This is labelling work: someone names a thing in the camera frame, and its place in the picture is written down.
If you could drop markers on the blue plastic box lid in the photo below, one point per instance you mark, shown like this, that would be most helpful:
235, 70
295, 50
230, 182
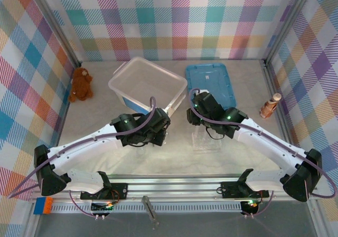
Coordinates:
208, 76

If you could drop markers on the translucent plastic storage box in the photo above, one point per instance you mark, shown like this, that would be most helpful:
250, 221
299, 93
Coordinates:
142, 78

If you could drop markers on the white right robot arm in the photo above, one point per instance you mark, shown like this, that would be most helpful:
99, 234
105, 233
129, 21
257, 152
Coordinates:
264, 139

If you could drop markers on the clear test tube rack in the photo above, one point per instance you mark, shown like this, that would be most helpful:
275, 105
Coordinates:
208, 145

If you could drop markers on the brown bottle with cork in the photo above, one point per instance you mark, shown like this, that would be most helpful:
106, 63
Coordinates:
269, 106

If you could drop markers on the brown teddy bear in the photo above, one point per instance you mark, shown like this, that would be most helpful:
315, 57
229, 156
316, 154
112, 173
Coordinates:
80, 85

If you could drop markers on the metal clamp bar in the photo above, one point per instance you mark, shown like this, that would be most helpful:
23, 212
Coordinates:
151, 210

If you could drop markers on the circuit board with green light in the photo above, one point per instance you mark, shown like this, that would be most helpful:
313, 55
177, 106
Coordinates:
103, 206
250, 206

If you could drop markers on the plaid fabric backdrop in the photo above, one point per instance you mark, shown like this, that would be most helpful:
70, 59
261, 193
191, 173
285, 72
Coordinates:
169, 23

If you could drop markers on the blue and orange toy bricks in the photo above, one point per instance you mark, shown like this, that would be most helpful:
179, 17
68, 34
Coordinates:
43, 205

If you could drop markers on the aluminium rail frame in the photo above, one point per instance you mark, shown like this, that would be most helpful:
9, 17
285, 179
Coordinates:
171, 187

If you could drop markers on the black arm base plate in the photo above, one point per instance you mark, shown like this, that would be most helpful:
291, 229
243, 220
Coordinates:
118, 190
232, 189

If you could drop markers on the aluminium side rail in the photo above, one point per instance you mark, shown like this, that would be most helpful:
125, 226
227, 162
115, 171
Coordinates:
268, 70

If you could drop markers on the aluminium corner post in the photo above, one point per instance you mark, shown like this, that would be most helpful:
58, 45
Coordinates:
58, 23
287, 23

